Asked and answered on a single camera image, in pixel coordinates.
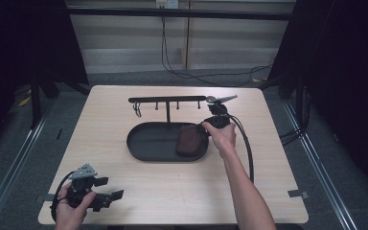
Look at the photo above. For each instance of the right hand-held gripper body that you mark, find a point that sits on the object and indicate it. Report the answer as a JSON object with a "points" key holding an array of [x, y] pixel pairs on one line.
{"points": [[218, 119]]}

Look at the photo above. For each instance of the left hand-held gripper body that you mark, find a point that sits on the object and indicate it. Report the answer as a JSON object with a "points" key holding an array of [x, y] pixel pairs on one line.
{"points": [[81, 191]]}

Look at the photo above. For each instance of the brown leather pouch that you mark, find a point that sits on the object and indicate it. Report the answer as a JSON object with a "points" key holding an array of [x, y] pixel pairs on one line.
{"points": [[188, 140]]}

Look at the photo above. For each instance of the black tray with hook rack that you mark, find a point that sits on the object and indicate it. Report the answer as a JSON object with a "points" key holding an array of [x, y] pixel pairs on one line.
{"points": [[153, 143]]}

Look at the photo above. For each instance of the person's right hand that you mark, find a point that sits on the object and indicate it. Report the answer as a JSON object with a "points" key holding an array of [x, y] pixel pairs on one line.
{"points": [[223, 139]]}

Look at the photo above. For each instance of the person's left hand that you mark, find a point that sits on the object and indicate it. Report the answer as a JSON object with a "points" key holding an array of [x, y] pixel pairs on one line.
{"points": [[68, 217]]}

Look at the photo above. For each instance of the black stand leg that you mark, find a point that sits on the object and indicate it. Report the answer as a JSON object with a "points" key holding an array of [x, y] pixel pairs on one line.
{"points": [[35, 102]]}

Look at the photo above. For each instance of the yellow tape piece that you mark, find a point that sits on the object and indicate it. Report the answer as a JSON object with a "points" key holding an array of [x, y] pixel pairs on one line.
{"points": [[24, 101]]}

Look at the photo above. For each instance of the black horizontal bar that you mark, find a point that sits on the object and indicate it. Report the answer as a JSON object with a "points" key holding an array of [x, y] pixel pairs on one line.
{"points": [[179, 13]]}

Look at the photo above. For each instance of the black curtain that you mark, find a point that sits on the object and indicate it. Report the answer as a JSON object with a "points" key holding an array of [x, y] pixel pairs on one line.
{"points": [[25, 44], [345, 80]]}

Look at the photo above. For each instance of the aluminium floor rail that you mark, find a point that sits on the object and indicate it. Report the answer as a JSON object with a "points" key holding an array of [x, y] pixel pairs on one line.
{"points": [[319, 169], [16, 163]]}

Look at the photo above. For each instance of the white wall socket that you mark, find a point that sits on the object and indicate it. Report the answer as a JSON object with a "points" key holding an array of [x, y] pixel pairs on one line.
{"points": [[167, 3]]}

